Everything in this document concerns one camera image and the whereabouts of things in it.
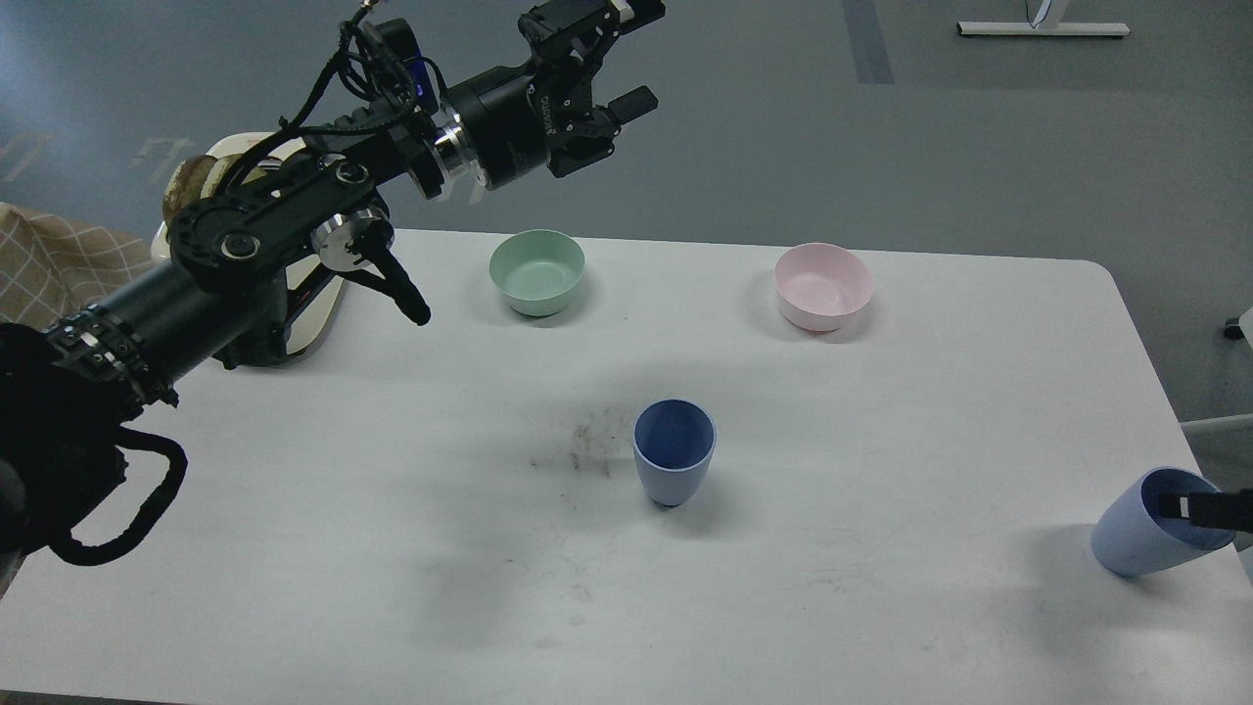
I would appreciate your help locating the cream white toaster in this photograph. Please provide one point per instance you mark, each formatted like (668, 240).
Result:
(308, 315)

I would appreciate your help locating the toast slice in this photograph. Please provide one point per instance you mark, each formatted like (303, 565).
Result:
(185, 185)
(264, 167)

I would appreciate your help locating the right toast slice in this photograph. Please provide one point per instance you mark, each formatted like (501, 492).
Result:
(264, 167)

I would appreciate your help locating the blue cup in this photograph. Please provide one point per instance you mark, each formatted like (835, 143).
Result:
(1133, 538)
(673, 441)

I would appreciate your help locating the pink bowl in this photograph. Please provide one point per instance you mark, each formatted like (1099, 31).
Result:
(821, 287)

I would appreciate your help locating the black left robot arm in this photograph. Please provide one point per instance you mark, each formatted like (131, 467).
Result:
(254, 239)

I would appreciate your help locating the left toast slice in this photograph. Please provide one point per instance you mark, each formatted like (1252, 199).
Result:
(185, 185)

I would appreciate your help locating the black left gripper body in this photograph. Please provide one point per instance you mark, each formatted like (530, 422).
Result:
(540, 113)

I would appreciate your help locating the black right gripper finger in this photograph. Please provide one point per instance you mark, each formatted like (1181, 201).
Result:
(1214, 511)

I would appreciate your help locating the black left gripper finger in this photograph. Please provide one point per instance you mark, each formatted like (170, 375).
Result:
(604, 123)
(556, 29)

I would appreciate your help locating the beige checkered cloth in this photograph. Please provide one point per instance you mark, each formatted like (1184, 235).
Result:
(51, 266)

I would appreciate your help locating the mint green bowl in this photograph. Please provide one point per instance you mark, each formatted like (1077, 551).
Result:
(538, 272)

